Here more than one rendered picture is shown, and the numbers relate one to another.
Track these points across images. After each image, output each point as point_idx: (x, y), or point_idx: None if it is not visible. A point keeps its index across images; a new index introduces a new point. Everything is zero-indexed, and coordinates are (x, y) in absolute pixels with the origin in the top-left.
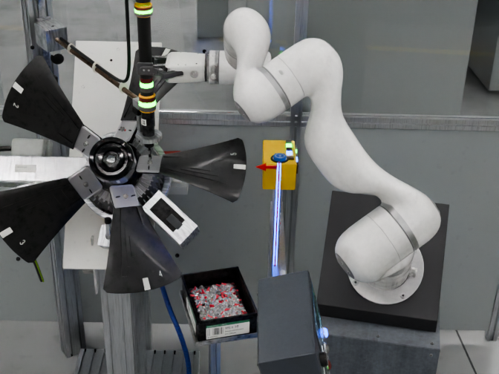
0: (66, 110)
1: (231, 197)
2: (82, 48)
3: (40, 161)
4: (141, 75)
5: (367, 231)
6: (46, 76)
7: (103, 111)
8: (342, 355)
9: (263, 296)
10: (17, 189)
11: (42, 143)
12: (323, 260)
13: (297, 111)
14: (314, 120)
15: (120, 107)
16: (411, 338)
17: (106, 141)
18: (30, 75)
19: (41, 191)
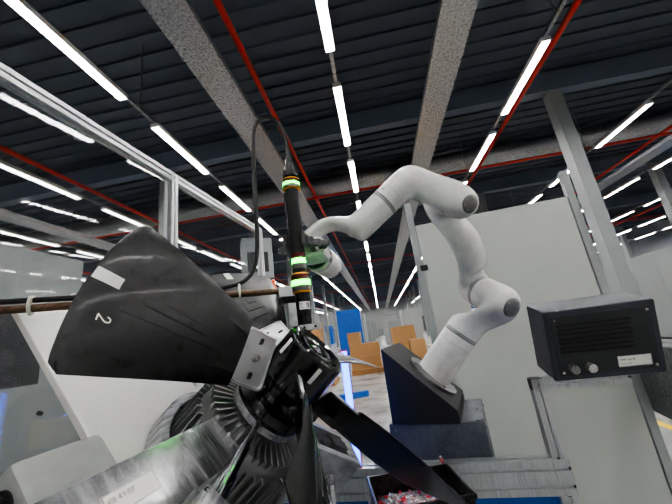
0: (223, 304)
1: (374, 365)
2: (34, 315)
3: (153, 458)
4: (301, 248)
5: (501, 283)
6: (173, 254)
7: (124, 390)
8: (488, 435)
9: (566, 308)
10: (304, 432)
11: (104, 442)
12: (426, 385)
13: None
14: (465, 223)
15: (144, 380)
16: (474, 403)
17: (298, 330)
18: (137, 253)
19: (311, 426)
